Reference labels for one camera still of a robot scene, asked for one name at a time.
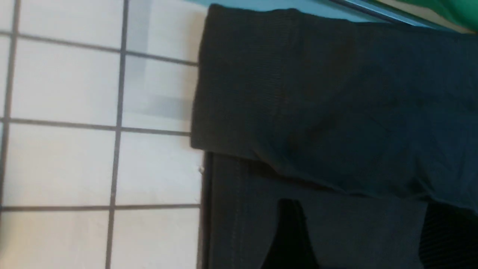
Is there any dark gray long-sleeve shirt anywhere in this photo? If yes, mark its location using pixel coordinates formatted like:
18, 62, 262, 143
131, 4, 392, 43
190, 4, 478, 269

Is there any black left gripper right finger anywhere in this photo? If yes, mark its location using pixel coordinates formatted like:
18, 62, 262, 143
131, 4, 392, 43
419, 203, 478, 269

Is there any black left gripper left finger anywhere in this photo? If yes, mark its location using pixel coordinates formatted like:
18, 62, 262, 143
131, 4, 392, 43
262, 199, 318, 269

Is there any gray metal strip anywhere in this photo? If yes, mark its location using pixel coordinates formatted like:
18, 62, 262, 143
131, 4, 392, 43
331, 0, 449, 31

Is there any green backdrop cloth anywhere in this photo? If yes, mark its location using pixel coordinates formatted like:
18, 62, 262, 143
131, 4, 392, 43
402, 0, 478, 31

